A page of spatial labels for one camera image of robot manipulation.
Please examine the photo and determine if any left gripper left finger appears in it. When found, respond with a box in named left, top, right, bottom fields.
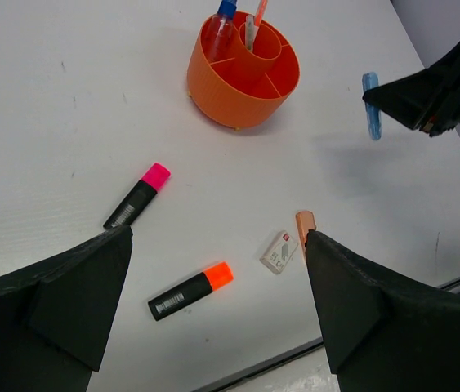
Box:
left=0, top=226, right=132, bottom=391

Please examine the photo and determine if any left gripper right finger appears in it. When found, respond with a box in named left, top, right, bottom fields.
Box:
left=306, top=230, right=460, bottom=391

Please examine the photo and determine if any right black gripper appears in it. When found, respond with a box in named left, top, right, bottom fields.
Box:
left=363, top=41, right=460, bottom=137

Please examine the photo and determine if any blue translucent eraser case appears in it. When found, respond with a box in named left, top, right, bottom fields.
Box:
left=362, top=72, right=382, bottom=141

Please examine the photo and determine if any orange black highlighter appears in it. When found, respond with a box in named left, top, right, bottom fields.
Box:
left=148, top=261, right=234, bottom=321

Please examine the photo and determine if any orange thin highlighter pen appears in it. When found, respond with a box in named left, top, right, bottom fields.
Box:
left=253, top=0, right=268, bottom=29

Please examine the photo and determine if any clear bottle blue cap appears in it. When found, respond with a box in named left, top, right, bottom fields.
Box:
left=203, top=0, right=237, bottom=62

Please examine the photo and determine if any green thin highlighter pen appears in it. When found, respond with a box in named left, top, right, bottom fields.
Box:
left=244, top=14, right=255, bottom=52

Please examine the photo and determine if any orange translucent eraser case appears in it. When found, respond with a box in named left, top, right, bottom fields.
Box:
left=295, top=210, right=317, bottom=262

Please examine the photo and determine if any orange round compartment organizer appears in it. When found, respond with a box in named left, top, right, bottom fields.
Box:
left=186, top=11, right=301, bottom=130

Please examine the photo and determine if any pink black highlighter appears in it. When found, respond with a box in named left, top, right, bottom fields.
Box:
left=103, top=163, right=172, bottom=229

